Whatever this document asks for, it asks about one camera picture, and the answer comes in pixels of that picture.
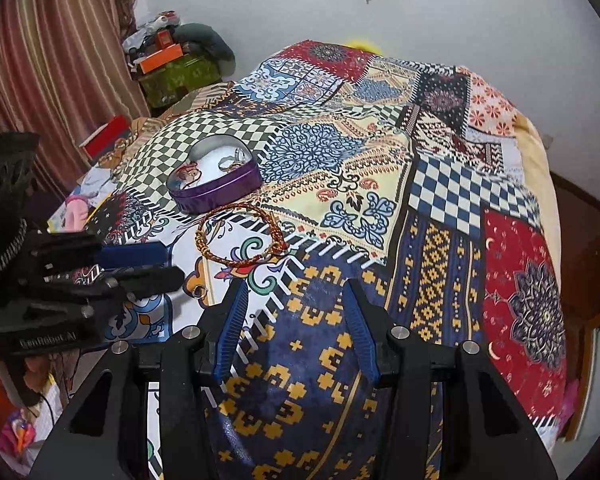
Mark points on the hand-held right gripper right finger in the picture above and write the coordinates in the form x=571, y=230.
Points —
x=362, y=335

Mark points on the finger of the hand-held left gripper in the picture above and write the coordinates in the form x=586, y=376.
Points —
x=130, y=255
x=145, y=281

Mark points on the dark grey cushion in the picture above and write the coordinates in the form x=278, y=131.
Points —
x=207, y=42

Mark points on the red and white box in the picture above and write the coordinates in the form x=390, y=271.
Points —
x=105, y=135

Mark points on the orange box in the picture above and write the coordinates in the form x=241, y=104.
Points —
x=160, y=58

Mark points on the pile of clutter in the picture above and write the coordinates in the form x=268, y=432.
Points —
x=147, y=32

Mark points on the striped brown curtain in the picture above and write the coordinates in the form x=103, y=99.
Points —
x=55, y=60

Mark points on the pink soft item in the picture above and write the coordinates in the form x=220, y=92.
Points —
x=76, y=210

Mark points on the wooden wardrobe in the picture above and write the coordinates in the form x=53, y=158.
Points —
x=595, y=360

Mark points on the purple heart-shaped tin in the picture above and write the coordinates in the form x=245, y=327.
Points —
x=220, y=187

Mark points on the patchwork printed blanket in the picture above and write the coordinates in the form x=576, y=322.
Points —
x=380, y=210

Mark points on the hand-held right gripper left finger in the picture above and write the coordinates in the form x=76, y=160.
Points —
x=232, y=330

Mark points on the cream bed sheet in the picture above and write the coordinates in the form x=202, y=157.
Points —
x=540, y=185

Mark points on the yellow round object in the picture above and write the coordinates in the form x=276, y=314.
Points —
x=362, y=46

